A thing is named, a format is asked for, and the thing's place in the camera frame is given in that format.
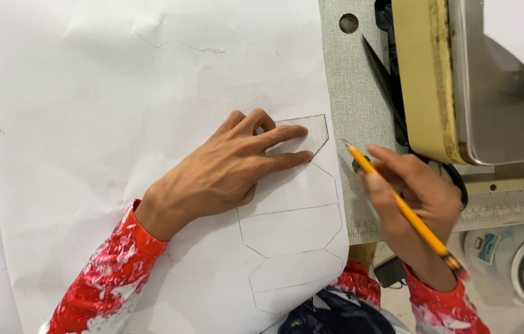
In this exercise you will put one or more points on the white plastic container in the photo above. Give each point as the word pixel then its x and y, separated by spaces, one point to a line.
pixel 487 248

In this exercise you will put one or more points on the small black box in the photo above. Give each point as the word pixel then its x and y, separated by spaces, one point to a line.
pixel 389 272

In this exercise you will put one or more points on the black scissors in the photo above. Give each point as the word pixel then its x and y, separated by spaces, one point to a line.
pixel 385 83

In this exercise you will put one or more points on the person's patterned shirt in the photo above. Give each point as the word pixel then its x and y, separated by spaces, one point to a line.
pixel 336 311

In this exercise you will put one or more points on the person's right hand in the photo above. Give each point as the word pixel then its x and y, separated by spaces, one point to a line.
pixel 429 208

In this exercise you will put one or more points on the white paper piece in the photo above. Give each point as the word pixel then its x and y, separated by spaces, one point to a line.
pixel 522 28

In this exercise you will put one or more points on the cream sewing machine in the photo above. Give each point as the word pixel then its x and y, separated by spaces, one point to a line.
pixel 489 102

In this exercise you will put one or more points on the person's left hand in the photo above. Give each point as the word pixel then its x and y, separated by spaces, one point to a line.
pixel 206 181

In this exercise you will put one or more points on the large white paper sheet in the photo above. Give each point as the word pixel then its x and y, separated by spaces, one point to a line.
pixel 104 83

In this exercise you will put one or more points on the clear measuring ruler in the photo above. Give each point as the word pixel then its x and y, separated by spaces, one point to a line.
pixel 503 213

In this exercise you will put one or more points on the yellow pencil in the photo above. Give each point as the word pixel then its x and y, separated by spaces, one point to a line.
pixel 422 229

